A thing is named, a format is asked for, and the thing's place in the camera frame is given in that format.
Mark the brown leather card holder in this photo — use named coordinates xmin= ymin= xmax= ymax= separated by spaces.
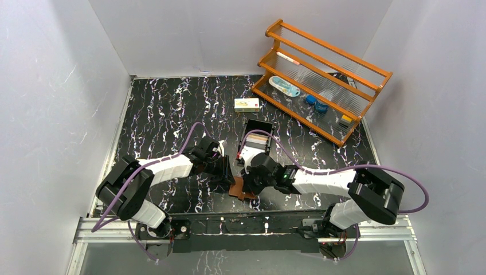
xmin=228 ymin=176 xmax=256 ymax=201

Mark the black card tray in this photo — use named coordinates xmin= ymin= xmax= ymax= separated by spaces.
xmin=236 ymin=119 xmax=275 ymax=166

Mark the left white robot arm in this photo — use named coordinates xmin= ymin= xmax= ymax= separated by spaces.
xmin=96 ymin=136 xmax=235 ymax=238

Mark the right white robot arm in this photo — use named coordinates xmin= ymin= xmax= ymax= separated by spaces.
xmin=240 ymin=152 xmax=405 ymax=237

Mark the white card in tray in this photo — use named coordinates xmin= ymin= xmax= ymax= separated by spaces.
xmin=245 ymin=133 xmax=270 ymax=150

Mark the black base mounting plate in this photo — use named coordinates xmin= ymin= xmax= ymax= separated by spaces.
xmin=167 ymin=209 xmax=362 ymax=254

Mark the small yellow white box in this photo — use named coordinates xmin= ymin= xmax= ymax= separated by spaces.
xmin=234 ymin=98 xmax=261 ymax=113

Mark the blue round cap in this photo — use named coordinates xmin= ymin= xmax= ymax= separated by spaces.
xmin=305 ymin=95 xmax=317 ymax=105
xmin=314 ymin=102 xmax=328 ymax=114

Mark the light blue packaged item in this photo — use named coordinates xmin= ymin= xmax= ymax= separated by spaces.
xmin=268 ymin=76 xmax=301 ymax=97

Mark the yellow black small block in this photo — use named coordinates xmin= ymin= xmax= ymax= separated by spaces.
xmin=338 ymin=115 xmax=353 ymax=127

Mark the orange wooden shelf rack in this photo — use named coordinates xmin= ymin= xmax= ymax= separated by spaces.
xmin=253 ymin=19 xmax=393 ymax=146

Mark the white pink marker pen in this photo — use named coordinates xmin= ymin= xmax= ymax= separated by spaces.
xmin=276 ymin=52 xmax=300 ymax=65

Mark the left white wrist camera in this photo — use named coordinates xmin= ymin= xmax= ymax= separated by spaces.
xmin=213 ymin=140 xmax=226 ymax=156

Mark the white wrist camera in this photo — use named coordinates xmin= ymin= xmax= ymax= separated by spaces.
xmin=213 ymin=140 xmax=226 ymax=156
xmin=237 ymin=147 xmax=265 ymax=168

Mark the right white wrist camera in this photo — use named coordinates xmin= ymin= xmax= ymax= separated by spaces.
xmin=237 ymin=147 xmax=265 ymax=168

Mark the aluminium frame rail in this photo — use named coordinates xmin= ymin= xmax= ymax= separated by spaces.
xmin=66 ymin=215 xmax=426 ymax=274

